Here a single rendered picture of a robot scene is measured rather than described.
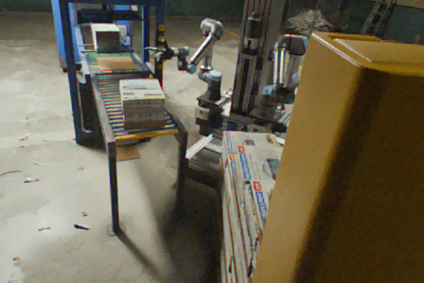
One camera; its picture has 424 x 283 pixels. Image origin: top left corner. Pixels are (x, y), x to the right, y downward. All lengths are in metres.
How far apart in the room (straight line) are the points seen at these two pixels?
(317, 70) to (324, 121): 0.03
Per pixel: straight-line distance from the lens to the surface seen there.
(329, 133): 0.19
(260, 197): 1.29
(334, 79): 0.19
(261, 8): 2.57
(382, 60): 0.19
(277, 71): 2.26
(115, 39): 4.00
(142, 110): 2.15
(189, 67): 2.46
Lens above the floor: 1.89
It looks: 27 degrees down
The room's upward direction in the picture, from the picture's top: 6 degrees clockwise
